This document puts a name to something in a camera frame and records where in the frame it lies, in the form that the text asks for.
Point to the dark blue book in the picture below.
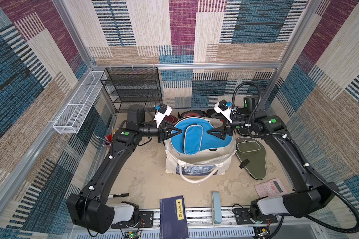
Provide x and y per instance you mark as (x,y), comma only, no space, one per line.
(173,223)

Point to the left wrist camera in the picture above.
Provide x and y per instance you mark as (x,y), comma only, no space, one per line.
(162,111)

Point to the green paddle case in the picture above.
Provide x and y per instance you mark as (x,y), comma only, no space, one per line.
(252,156)

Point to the black mesh shelf rack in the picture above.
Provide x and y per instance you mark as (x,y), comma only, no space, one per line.
(132,86)

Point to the maroon paddle case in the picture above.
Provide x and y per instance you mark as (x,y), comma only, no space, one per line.
(171,119)

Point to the clear bagged red paddle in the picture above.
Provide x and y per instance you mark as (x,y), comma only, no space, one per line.
(192,113)

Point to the black paddle case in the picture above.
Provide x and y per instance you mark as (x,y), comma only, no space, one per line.
(241,114)

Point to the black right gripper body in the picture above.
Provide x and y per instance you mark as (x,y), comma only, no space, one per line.
(229,128)

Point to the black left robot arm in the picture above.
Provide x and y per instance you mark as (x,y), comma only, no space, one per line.
(88,208)

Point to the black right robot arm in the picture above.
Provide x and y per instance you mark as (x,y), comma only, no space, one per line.
(311,191)

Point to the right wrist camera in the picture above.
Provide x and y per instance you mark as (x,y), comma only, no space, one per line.
(226,109)

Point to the black marker pen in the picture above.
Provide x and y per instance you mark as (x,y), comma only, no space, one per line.
(118,195)

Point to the white canvas tote bag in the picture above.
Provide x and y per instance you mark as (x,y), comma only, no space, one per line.
(201,166)

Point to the red metal pencil bucket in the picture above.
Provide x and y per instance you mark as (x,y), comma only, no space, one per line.
(108,139)

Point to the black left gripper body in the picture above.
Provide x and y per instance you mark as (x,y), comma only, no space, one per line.
(161,134)

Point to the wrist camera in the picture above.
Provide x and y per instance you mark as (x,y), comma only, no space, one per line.
(162,111)
(226,109)

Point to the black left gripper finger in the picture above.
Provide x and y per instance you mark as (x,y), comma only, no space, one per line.
(169,126)
(171,133)

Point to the pink calculator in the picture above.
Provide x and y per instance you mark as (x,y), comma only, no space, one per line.
(271,188)

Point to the white wire basket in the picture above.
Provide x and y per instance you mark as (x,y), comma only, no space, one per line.
(74,114)

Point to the blue paddle case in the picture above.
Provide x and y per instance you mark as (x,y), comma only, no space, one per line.
(194,137)

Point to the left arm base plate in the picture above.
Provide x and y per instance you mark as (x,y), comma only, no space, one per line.
(145,219)

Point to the light blue eraser block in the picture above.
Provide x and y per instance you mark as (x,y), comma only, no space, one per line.
(216,208)

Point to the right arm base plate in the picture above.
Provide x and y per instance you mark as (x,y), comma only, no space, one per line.
(242,217)

